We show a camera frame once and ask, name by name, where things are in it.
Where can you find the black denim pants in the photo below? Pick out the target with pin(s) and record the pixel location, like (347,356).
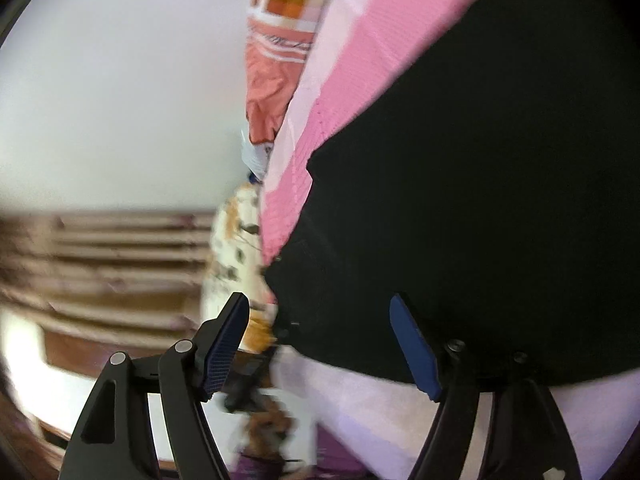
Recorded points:
(494,187)

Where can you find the purple patterned cloth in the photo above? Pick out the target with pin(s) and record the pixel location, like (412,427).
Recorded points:
(333,461)

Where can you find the cream floral pillow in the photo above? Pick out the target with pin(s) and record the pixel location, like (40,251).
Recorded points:
(235,264)

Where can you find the pink checked bed sheet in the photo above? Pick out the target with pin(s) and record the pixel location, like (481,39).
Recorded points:
(365,47)

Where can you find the orange plaid bolster pillow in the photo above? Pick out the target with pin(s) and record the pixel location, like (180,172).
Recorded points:
(280,34)

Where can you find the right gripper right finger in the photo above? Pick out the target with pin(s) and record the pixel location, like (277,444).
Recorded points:
(526,435)

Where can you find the beige floral curtain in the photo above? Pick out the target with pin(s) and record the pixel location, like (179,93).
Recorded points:
(129,278)

